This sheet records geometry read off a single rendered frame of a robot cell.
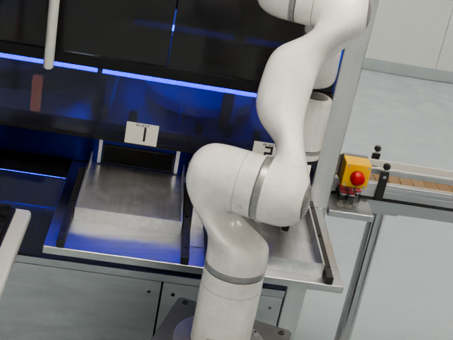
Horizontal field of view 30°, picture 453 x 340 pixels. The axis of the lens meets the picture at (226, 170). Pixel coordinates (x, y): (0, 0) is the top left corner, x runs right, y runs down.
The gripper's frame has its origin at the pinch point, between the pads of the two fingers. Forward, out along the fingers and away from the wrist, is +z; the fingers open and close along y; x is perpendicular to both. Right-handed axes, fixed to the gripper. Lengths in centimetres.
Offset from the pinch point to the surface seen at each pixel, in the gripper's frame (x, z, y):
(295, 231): 3.0, 5.7, -0.7
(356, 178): 18.4, -6.2, -13.4
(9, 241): -67, 13, 11
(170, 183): -30.0, 5.8, -18.2
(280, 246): -1.8, 5.7, 8.4
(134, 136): -41.6, -7.1, -16.7
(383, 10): 132, 44, -477
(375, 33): 131, 63, -477
